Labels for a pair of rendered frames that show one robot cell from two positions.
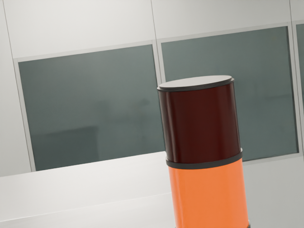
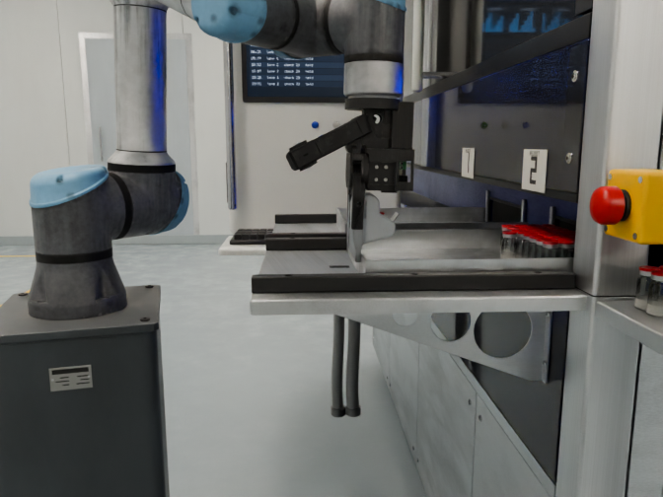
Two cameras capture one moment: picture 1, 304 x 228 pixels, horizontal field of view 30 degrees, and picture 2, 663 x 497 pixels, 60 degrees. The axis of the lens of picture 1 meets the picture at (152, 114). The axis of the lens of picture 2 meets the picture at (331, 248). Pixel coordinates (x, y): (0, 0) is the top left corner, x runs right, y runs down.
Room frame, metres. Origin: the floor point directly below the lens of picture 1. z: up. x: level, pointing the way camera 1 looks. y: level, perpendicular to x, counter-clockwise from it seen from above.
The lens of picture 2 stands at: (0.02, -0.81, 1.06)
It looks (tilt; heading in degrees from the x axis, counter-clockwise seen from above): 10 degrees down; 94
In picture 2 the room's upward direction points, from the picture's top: straight up
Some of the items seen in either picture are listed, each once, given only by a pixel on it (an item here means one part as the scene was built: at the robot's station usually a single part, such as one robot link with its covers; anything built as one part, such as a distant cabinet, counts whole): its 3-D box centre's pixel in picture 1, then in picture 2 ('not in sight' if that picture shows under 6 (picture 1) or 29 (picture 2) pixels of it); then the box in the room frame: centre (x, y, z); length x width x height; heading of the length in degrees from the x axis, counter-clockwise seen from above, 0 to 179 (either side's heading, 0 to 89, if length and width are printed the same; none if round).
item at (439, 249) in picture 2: not in sight; (468, 253); (0.16, 0.05, 0.90); 0.34 x 0.26 x 0.04; 8
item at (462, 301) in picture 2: not in sight; (403, 250); (0.07, 0.21, 0.87); 0.70 x 0.48 x 0.02; 97
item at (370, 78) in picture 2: not in sight; (372, 83); (0.02, -0.04, 1.13); 0.08 x 0.08 x 0.05
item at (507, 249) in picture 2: not in sight; (508, 247); (0.23, 0.07, 0.90); 0.02 x 0.02 x 0.05
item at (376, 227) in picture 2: not in sight; (372, 229); (0.02, -0.06, 0.95); 0.06 x 0.03 x 0.09; 7
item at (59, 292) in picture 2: not in sight; (77, 277); (-0.47, 0.09, 0.84); 0.15 x 0.15 x 0.10
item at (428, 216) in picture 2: not in sight; (422, 222); (0.12, 0.38, 0.90); 0.34 x 0.26 x 0.04; 7
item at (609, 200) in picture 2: not in sight; (612, 205); (0.27, -0.19, 0.99); 0.04 x 0.04 x 0.04; 7
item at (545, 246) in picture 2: not in sight; (526, 248); (0.25, 0.06, 0.90); 0.18 x 0.02 x 0.05; 98
